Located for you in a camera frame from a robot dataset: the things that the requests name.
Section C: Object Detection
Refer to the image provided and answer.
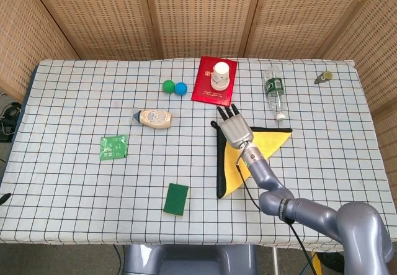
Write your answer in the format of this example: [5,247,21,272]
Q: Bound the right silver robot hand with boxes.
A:
[216,103,254,150]

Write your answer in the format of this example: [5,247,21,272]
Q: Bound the dark grey cloth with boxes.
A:
[210,120,293,199]

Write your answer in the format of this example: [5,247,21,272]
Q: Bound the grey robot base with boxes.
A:
[123,243,258,275]

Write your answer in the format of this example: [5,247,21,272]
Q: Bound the clear plastic water bottle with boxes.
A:
[264,66,286,122]

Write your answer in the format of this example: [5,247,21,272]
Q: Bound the stack of paper cups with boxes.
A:
[210,61,231,91]

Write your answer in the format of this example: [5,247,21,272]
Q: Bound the red hardcover booklet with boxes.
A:
[191,55,238,106]

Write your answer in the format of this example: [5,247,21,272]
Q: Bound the white checked tablecloth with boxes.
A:
[0,56,392,253]

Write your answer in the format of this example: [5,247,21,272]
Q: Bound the green ball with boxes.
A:
[162,79,177,94]

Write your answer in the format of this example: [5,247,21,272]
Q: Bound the beige sauce squeeze bottle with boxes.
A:
[131,108,173,130]

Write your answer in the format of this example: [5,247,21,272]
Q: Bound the green and yellow sponge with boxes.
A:
[163,183,190,217]

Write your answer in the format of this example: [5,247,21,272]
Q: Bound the small olive green gadget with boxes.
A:
[313,71,334,85]

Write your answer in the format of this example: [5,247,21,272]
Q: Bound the green tea packet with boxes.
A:
[99,134,128,161]

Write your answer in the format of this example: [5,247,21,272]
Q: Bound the woven folding screen panel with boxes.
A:
[142,0,265,59]
[244,0,380,60]
[322,0,397,195]
[0,0,80,102]
[26,0,163,61]

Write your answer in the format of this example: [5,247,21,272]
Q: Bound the yellow object on floor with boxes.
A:
[311,251,324,275]

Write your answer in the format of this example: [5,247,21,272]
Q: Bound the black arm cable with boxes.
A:
[235,141,316,275]

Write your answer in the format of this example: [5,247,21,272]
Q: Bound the black device with cables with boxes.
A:
[0,100,23,143]

